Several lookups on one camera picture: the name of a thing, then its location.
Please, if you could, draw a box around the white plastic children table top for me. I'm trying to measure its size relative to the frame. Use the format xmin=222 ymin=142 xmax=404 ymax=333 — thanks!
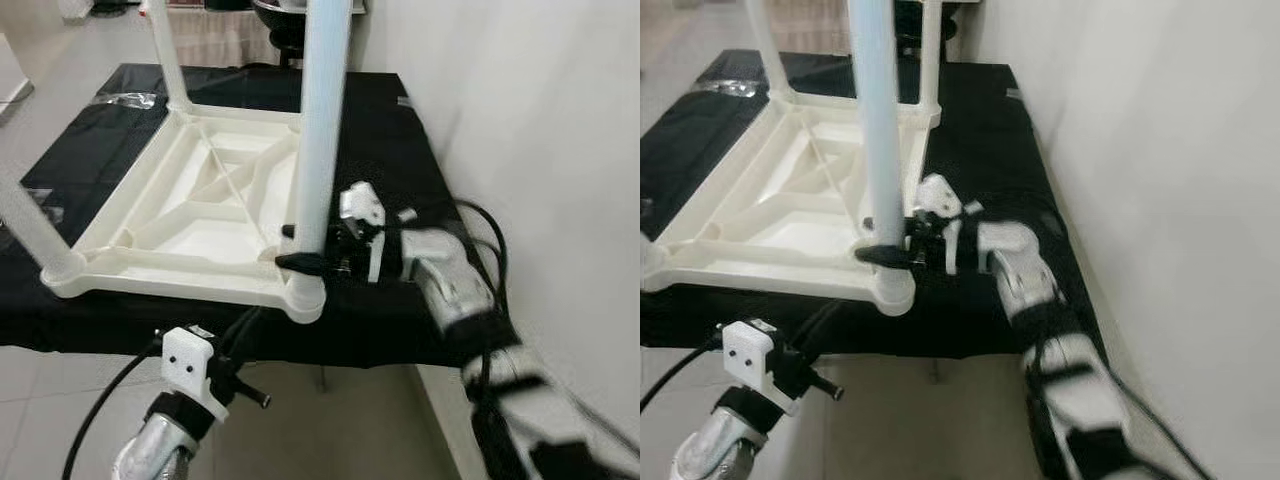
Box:
xmin=640 ymin=85 xmax=946 ymax=319
xmin=40 ymin=95 xmax=331 ymax=323

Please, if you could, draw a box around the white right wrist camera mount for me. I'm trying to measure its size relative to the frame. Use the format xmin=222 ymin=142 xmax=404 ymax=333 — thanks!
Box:
xmin=338 ymin=182 xmax=416 ymax=284
xmin=912 ymin=173 xmax=986 ymax=276

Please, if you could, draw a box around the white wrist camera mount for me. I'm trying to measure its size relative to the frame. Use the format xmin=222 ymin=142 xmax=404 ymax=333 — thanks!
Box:
xmin=160 ymin=325 xmax=233 ymax=421
xmin=338 ymin=182 xmax=416 ymax=284
xmin=720 ymin=318 xmax=801 ymax=416
xmin=912 ymin=173 xmax=986 ymax=276

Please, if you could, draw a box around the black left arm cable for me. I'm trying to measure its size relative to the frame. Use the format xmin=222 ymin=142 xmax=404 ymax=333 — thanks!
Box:
xmin=640 ymin=330 xmax=726 ymax=413
xmin=62 ymin=335 xmax=166 ymax=480

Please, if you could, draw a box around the black cloth mat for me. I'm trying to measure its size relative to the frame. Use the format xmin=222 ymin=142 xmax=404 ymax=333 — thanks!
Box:
xmin=640 ymin=48 xmax=1111 ymax=366
xmin=0 ymin=62 xmax=521 ymax=376

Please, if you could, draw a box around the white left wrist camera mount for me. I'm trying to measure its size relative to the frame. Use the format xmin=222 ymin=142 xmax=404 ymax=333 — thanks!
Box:
xmin=160 ymin=325 xmax=233 ymax=421
xmin=720 ymin=318 xmax=801 ymax=416

